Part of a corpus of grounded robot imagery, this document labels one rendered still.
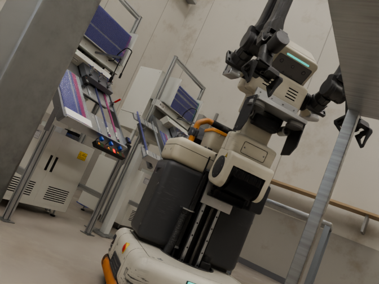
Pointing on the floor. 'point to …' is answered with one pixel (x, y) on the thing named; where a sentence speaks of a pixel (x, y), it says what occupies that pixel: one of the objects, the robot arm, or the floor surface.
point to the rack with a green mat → (42, 45)
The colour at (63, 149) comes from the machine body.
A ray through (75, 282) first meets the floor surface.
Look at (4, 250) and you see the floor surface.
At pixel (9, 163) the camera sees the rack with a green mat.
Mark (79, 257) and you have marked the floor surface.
